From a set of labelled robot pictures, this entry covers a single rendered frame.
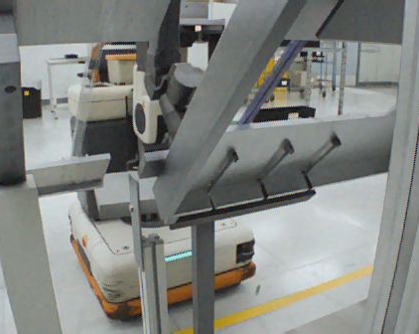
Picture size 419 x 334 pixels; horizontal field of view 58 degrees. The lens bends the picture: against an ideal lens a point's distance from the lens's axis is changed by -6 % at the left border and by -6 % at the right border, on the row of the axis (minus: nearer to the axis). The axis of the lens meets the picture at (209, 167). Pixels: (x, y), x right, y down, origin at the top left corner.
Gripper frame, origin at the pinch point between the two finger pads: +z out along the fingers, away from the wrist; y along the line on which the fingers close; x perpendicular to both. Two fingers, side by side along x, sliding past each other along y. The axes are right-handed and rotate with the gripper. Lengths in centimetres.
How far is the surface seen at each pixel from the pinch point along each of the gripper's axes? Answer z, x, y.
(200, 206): 6.4, -2.4, -2.9
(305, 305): 26, 75, 59
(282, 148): 3.4, -13.9, 10.0
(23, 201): 7.6, -18.0, -31.6
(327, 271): 16, 85, 84
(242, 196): 6.0, -2.3, 6.0
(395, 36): 7.9, -44.4, 6.6
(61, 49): -487, 441, 43
